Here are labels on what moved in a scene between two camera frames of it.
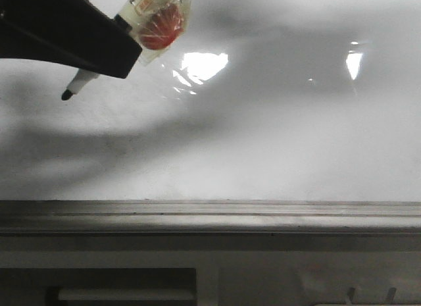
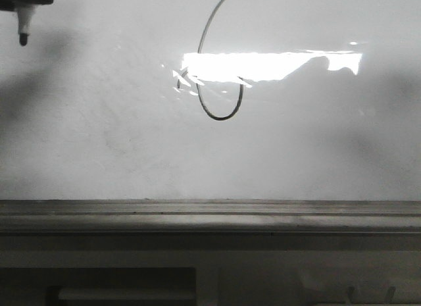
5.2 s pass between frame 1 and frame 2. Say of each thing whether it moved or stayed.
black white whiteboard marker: moved
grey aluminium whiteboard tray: stayed
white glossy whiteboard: stayed
